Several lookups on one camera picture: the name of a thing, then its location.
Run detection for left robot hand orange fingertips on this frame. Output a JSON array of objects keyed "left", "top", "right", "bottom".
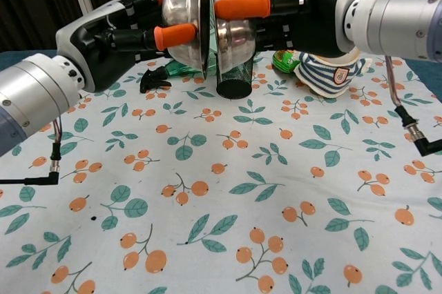
[{"left": 55, "top": 0, "right": 198, "bottom": 93}]

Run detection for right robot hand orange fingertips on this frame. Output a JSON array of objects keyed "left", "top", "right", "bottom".
[{"left": 214, "top": 0, "right": 363, "bottom": 60}]

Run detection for stainless steel bowl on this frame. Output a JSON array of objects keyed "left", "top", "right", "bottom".
[
  {"left": 161, "top": 0, "right": 211, "bottom": 79},
  {"left": 206, "top": 0, "right": 257, "bottom": 77}
]

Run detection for green snack bag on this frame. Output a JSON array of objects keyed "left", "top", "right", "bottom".
[{"left": 271, "top": 49, "right": 302, "bottom": 75}]

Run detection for yellow plush doll striped shirt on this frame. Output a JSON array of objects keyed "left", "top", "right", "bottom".
[{"left": 294, "top": 48, "right": 373, "bottom": 98}]

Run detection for green spray bottle black trigger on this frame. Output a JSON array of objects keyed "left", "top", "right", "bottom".
[{"left": 139, "top": 59, "right": 208, "bottom": 94}]

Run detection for black mesh pen holder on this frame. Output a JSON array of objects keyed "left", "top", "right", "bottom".
[{"left": 215, "top": 50, "right": 255, "bottom": 99}]

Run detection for floral print tablecloth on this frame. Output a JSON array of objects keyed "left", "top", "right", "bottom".
[{"left": 0, "top": 48, "right": 442, "bottom": 294}]

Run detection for left wrist cable with plug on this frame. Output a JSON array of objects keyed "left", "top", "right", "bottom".
[{"left": 0, "top": 115, "right": 64, "bottom": 186}]

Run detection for wrist cable with plug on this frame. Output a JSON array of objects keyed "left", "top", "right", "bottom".
[
  {"left": 0, "top": 115, "right": 64, "bottom": 186},
  {"left": 384, "top": 55, "right": 442, "bottom": 157}
]

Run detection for right wrist cable with plug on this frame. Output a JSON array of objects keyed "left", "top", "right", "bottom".
[{"left": 384, "top": 55, "right": 442, "bottom": 157}]

